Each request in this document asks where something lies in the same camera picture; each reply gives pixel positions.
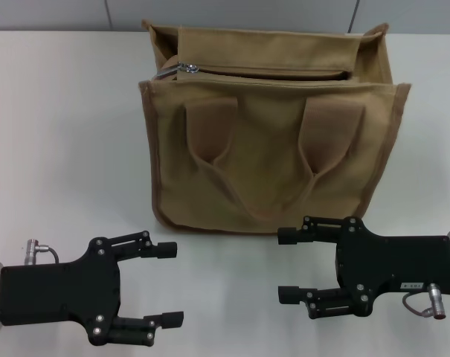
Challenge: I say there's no right gripper cable with plug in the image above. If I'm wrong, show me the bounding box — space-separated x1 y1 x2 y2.
402 283 449 322

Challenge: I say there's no gripper cable with plug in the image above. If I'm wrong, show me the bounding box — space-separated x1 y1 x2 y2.
402 283 449 322
22 239 60 266

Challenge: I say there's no silver zipper pull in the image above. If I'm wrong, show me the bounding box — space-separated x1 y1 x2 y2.
157 62 199 80

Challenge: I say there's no left gripper cable with plug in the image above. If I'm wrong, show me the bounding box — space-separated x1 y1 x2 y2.
22 239 60 266

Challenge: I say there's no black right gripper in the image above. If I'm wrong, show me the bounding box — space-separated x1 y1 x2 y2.
277 214 450 321

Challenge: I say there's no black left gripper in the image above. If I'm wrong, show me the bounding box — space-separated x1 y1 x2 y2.
0 236 123 335

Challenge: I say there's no khaki canvas food bag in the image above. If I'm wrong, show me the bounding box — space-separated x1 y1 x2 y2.
138 16 412 234

